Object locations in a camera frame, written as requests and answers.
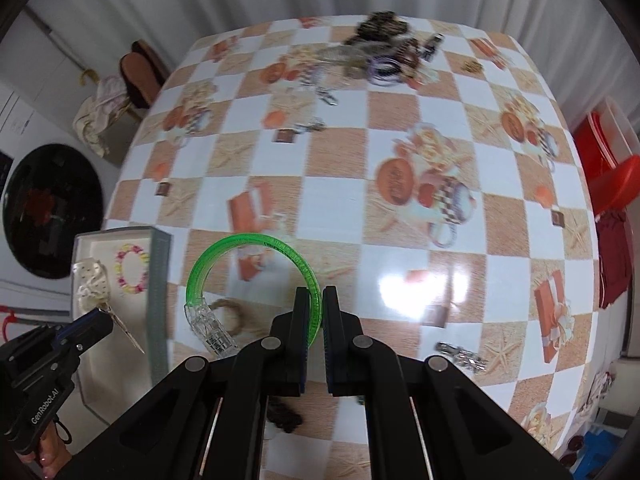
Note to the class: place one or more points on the cream polka dot scrunchie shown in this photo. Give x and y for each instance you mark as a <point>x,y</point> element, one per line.
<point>90,283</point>

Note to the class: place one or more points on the checkered patterned tablecloth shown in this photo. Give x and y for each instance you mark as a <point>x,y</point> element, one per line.
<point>448,207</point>

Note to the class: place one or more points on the beige bunny hair clip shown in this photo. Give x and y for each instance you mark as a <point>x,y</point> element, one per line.
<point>120,323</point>

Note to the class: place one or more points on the red handled mop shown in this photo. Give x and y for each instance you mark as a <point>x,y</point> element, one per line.
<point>18,321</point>

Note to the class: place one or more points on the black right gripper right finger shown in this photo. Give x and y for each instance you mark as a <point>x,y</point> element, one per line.
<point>359,365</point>

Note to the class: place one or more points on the green translucent bangle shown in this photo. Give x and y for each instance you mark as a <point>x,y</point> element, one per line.
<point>239,284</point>

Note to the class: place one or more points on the silver chain brooch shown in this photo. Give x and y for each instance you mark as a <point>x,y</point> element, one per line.
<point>462,357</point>

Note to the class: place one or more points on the white jewelry tray box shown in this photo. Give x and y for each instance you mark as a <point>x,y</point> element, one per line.
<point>113,375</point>

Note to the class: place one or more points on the cream cloth bag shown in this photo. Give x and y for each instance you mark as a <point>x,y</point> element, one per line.
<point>100,111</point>

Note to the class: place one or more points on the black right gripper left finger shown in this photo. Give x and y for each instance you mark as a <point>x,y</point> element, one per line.
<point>273,366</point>

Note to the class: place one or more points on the red plastic bin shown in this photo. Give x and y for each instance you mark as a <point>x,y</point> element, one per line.
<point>608,149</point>

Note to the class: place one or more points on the black beaded hair clip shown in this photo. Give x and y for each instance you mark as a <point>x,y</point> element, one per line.
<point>282,416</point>

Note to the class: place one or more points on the white washing machine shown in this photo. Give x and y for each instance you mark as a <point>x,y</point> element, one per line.
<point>52,189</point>

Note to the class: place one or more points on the brown slipper on rack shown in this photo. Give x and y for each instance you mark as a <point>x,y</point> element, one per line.
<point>144,74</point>

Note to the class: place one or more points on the person's left hand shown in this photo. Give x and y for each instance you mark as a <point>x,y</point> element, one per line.
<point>52,455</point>

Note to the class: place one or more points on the pile of jewelry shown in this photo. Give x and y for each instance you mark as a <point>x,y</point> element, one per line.
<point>383,50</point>

